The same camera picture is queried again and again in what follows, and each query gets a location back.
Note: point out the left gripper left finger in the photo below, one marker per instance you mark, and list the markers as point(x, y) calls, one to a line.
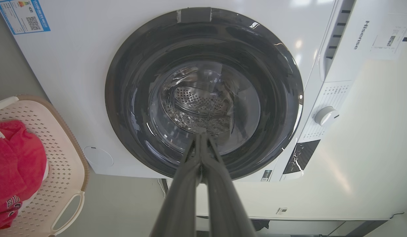
point(180, 204)

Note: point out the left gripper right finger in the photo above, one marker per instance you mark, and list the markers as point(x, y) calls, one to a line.
point(226, 210)

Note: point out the cream perforated laundry basket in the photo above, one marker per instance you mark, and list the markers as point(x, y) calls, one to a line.
point(62, 158)

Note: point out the small dark washer sticker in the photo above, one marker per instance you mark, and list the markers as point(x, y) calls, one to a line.
point(266, 175)

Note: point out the black washer display panel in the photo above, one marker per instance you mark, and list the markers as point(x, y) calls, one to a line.
point(302, 156)

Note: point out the round white filter cover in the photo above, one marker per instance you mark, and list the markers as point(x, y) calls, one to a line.
point(98, 157)

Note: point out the black round washer door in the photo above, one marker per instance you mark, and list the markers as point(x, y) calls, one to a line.
point(124, 98)

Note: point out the white washer control knob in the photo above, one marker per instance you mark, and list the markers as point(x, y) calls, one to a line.
point(326, 116)

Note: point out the red and white garment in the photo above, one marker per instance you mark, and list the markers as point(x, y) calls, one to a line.
point(15, 164)

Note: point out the white front-load washing machine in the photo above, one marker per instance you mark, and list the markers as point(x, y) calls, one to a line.
point(75, 65)

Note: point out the white detergent drawer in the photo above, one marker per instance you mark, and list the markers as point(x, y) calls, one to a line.
point(335, 65)

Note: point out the white paper sheet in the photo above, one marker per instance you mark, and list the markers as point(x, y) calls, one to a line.
point(389, 36)

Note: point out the blue energy label sticker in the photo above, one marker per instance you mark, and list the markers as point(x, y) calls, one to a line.
point(15, 14)

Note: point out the small white wall label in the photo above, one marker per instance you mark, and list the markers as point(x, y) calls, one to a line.
point(282, 211)

